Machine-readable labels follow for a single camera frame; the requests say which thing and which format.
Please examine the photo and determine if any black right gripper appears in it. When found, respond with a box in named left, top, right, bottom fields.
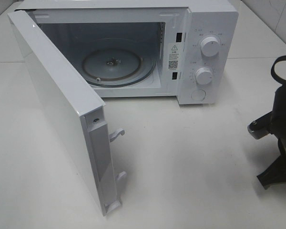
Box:
left=247, top=83, right=286, bottom=189

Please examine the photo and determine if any round white door button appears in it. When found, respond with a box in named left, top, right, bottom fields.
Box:
left=191, top=89, right=206, bottom=101

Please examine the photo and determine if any white timer knob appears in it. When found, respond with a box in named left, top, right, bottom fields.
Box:
left=194, top=67, right=213, bottom=85

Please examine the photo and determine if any white power knob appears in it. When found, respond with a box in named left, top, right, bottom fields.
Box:
left=200, top=35, right=220, bottom=57

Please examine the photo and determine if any white microwave door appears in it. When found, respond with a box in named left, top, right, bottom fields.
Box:
left=8, top=10, right=126, bottom=215

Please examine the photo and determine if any white microwave oven body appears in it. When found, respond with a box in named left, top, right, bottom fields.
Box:
left=13, top=0, right=238, bottom=105

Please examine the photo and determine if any white warning label sticker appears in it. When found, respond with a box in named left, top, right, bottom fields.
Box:
left=166, top=42, right=182, bottom=71

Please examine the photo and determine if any glass microwave turntable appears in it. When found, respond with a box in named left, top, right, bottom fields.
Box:
left=82, top=48, right=156, bottom=88

